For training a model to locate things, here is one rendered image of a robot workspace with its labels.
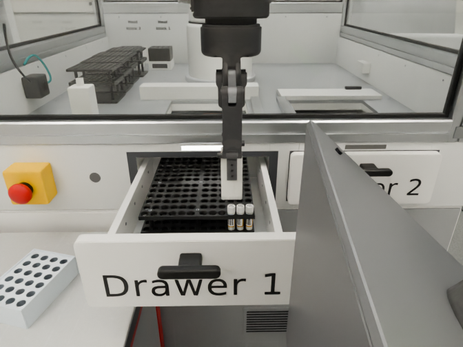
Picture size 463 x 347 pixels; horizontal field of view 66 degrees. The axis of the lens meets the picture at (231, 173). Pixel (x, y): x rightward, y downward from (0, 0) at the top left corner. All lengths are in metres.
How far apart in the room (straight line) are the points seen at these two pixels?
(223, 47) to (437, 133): 0.49
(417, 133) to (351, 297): 0.61
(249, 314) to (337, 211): 0.74
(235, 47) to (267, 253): 0.25
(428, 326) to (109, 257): 0.37
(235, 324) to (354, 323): 0.81
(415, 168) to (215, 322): 0.59
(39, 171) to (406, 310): 0.66
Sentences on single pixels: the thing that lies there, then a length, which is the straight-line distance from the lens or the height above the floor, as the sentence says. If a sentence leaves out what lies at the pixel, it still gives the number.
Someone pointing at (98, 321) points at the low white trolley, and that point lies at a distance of 0.62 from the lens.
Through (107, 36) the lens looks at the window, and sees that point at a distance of 0.69.
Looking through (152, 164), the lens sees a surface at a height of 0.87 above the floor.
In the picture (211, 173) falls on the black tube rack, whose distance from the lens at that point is 0.68.
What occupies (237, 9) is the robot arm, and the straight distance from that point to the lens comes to 0.43.
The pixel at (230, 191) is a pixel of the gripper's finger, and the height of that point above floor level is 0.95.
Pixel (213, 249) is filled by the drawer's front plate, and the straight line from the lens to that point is 0.46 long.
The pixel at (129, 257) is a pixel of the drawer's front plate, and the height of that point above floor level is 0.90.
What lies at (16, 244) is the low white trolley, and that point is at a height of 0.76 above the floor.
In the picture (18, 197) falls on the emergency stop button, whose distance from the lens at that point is 0.75.
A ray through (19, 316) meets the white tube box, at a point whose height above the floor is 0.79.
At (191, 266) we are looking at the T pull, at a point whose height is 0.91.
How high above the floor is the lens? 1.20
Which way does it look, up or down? 26 degrees down
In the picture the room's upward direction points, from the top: straight up
